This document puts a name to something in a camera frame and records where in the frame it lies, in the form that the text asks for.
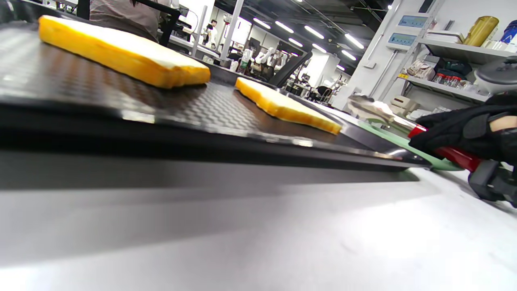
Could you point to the person's right hand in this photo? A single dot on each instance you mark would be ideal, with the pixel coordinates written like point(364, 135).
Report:
point(456, 129)

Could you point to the black food tray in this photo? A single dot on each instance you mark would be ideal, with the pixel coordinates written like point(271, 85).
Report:
point(121, 97)

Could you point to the row of ceiling lights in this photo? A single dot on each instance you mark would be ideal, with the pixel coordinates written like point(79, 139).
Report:
point(353, 40)

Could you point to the green plate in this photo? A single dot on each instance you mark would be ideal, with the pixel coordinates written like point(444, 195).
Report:
point(398, 143)

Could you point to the gold canister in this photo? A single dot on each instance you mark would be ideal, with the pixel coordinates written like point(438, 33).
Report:
point(480, 30)

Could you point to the toast slice yellow crust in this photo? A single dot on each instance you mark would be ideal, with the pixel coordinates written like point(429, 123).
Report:
point(282, 107)
point(121, 56)

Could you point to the white storage shelf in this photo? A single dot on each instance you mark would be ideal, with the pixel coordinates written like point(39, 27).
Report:
point(456, 48)

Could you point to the white wall control panel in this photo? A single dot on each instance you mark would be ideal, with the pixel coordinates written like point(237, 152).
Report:
point(402, 40)
point(412, 21)

